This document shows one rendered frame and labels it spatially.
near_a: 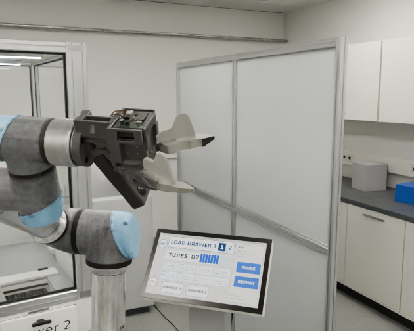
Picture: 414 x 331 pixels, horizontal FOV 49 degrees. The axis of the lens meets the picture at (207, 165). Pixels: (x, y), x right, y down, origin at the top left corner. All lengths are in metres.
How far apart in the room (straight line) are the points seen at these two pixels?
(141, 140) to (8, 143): 0.22
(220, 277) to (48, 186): 1.23
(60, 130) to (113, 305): 0.60
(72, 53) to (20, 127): 1.15
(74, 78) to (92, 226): 0.87
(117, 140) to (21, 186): 0.20
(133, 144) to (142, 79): 4.61
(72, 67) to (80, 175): 0.43
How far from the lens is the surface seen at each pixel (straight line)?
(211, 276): 1.93
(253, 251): 1.93
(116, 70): 5.21
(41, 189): 0.80
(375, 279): 4.08
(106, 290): 1.20
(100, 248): 1.15
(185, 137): 0.75
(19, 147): 0.76
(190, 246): 2.00
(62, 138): 0.72
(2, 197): 0.83
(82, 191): 1.93
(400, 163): 4.60
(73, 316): 2.06
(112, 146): 0.68
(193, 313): 2.06
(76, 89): 1.89
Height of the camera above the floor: 1.80
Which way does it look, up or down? 9 degrees down
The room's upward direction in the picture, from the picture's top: straight up
